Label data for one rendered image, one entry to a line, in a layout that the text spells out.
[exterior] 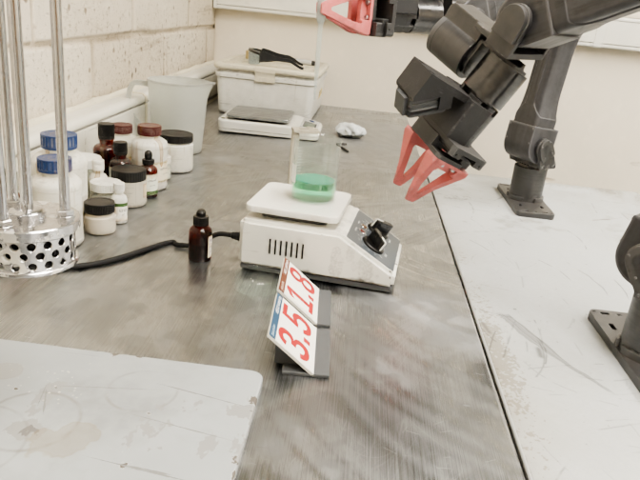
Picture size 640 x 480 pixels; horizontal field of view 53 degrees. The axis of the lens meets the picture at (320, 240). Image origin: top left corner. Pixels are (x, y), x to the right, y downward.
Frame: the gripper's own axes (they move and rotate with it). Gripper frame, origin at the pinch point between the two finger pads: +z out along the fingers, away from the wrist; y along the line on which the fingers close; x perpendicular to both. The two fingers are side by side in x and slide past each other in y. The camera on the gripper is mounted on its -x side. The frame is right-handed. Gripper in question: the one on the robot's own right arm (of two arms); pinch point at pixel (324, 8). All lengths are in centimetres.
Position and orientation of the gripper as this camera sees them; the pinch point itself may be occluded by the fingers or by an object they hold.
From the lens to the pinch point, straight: 97.5
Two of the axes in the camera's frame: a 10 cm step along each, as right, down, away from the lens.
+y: 4.6, 3.5, -8.1
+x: -0.8, 9.3, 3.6
